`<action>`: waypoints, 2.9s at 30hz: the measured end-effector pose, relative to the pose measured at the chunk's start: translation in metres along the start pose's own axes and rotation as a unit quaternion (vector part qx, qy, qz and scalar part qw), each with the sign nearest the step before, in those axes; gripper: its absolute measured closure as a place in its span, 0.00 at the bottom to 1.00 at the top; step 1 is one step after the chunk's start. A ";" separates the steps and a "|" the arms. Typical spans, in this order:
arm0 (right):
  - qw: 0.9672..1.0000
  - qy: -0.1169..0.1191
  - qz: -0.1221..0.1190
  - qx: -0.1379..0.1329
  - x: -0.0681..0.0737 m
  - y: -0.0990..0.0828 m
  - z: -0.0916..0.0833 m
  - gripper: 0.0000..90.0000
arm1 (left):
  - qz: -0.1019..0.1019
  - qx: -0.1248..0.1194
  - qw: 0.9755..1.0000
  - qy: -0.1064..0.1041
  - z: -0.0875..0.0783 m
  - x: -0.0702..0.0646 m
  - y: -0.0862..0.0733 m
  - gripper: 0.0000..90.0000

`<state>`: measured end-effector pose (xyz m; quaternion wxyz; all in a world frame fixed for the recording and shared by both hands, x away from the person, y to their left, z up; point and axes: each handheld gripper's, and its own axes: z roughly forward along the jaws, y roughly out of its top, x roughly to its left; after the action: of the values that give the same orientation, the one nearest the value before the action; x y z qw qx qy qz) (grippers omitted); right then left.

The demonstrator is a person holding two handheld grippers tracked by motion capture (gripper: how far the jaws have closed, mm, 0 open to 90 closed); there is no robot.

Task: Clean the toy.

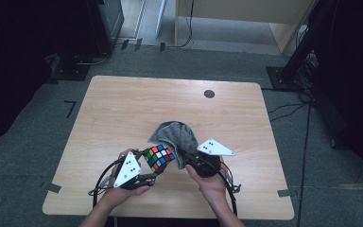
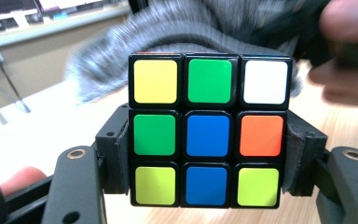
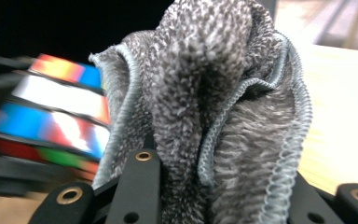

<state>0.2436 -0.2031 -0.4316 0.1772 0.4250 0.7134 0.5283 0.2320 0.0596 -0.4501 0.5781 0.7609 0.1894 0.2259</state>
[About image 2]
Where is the beige wooden desk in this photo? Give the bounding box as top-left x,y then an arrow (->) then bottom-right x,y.
0,4 -> 132,108

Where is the metal tripod stand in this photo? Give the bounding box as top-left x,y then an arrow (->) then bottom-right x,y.
0,39 -> 33,126

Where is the multicoloured puzzle cube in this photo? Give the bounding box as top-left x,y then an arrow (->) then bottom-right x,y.
128,51 -> 294,209

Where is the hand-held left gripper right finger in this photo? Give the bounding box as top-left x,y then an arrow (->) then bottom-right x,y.
281,108 -> 329,198

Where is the grey terry towel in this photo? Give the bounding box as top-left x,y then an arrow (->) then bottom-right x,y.
64,0 -> 306,105

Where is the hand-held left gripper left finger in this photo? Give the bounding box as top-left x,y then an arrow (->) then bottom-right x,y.
94,103 -> 131,196

